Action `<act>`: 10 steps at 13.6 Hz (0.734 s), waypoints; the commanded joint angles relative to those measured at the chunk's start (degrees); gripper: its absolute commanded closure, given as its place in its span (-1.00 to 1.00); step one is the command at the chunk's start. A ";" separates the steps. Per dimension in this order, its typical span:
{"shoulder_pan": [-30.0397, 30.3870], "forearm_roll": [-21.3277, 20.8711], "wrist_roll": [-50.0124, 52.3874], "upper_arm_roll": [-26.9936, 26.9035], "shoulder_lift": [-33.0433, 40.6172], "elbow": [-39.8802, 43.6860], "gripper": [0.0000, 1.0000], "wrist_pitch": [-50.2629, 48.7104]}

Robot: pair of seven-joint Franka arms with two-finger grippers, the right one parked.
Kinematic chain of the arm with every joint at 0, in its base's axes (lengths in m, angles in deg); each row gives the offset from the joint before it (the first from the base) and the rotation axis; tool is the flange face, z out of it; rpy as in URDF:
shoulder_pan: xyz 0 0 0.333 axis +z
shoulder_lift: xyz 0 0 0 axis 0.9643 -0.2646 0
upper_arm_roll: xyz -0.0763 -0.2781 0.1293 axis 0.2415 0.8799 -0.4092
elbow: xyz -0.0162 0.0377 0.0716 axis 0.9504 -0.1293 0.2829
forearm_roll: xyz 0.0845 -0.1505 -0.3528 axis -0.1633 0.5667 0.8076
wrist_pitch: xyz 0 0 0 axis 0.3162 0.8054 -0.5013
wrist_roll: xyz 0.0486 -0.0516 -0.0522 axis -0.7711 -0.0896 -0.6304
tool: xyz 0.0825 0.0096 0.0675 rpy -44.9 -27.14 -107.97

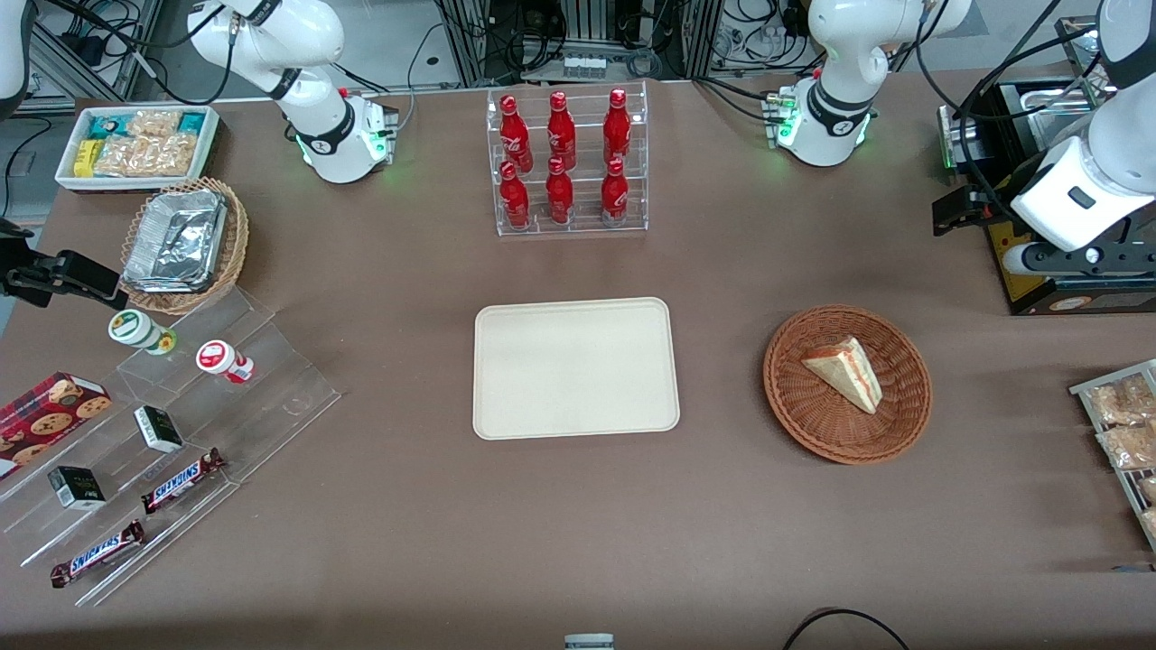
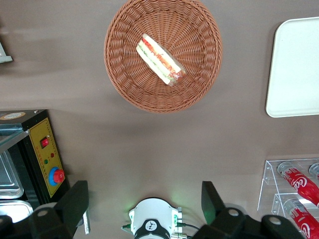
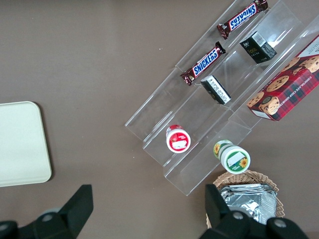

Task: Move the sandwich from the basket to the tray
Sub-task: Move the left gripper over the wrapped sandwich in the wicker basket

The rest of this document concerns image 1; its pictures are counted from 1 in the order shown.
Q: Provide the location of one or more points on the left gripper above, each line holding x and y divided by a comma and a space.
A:
992, 200

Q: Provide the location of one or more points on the triangular sandwich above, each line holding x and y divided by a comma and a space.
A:
849, 375

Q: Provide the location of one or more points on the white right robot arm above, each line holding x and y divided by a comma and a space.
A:
316, 135

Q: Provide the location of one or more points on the light wicker basket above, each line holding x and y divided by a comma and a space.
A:
235, 244

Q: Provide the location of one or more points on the brown round wicker basket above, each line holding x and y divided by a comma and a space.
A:
813, 424

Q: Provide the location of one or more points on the tray of packaged snacks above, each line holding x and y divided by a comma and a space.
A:
1133, 492

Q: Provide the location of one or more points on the beige rectangular tray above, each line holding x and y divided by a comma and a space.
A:
576, 368

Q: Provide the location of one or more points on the green lidded yogurt cup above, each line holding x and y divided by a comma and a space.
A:
135, 329

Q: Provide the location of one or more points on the stack of foil containers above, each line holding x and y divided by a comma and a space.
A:
176, 239

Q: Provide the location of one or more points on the yellow snack packet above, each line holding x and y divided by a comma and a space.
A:
86, 158

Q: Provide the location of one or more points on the clear cracker bag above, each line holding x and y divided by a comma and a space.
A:
149, 155
153, 123

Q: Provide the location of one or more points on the red plaid cookie box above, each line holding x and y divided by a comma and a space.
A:
45, 420

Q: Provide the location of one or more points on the red lidded yogurt cup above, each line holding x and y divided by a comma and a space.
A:
219, 358

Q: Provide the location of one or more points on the teal snack packet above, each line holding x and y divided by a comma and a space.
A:
110, 126
191, 123

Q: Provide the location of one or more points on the small black box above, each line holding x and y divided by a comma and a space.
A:
77, 488
158, 429

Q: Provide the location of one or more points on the white rectangular snack bin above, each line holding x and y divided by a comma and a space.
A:
208, 149

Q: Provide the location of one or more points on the clear acrylic stepped stand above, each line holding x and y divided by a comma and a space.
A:
271, 397

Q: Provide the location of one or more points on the Snickers bar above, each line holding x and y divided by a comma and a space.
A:
183, 481
97, 553

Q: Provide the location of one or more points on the clear pastry bag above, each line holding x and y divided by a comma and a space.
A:
1149, 489
1151, 524
1129, 447
1124, 402

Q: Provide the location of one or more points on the red cola bottle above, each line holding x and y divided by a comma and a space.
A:
559, 194
617, 126
614, 191
515, 131
561, 131
514, 199

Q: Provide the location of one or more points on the clear acrylic bottle rack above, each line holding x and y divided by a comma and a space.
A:
587, 226

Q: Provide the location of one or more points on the white power strip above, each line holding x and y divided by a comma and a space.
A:
583, 66

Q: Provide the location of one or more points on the small grey device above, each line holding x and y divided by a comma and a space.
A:
589, 642

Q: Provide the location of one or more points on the aluminium frame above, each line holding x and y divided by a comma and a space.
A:
99, 54

